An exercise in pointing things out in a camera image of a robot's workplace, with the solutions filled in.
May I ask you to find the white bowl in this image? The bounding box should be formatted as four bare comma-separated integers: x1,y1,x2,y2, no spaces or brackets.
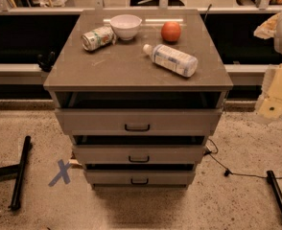
110,14,142,40

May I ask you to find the blue tape cross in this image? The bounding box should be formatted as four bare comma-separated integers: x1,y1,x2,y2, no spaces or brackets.
48,160,71,187

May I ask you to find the black left stand leg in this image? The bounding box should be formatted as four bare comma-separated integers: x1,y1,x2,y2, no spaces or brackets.
0,135,32,211

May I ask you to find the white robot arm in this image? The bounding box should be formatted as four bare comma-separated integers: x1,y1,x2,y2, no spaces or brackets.
254,11,282,124

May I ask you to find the grey top drawer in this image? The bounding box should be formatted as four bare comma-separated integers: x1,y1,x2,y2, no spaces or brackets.
55,108,222,136

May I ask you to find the black stand leg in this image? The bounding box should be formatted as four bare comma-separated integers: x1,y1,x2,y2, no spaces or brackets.
0,135,32,211
266,170,282,230

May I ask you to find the white plastic bottle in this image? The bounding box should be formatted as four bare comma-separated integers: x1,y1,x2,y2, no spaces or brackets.
143,44,199,78

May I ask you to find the grey bottom drawer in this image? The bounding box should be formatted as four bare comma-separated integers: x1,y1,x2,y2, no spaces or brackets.
84,171,196,186

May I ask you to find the black right stand leg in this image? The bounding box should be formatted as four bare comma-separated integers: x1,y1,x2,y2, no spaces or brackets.
266,170,282,230

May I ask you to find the black clamp on ledge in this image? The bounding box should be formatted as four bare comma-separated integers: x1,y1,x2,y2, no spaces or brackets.
37,52,56,72

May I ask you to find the grey drawer cabinet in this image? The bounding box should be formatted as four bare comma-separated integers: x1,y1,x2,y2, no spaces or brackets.
43,9,234,190

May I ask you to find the grey middle drawer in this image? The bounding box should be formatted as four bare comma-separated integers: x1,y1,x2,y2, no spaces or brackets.
73,145,204,164

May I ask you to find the orange fruit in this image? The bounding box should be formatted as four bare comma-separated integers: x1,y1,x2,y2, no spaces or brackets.
161,21,181,42

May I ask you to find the black floor cable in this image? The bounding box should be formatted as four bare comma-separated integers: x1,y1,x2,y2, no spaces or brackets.
205,138,282,180

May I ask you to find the green white soda can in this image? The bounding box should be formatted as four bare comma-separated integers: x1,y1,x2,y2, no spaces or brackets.
82,26,116,52

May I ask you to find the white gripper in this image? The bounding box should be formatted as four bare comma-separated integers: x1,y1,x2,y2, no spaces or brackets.
255,63,282,123

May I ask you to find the grey drawer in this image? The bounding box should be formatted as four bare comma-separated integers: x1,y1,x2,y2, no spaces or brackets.
84,171,196,186
73,145,204,164
55,108,222,136

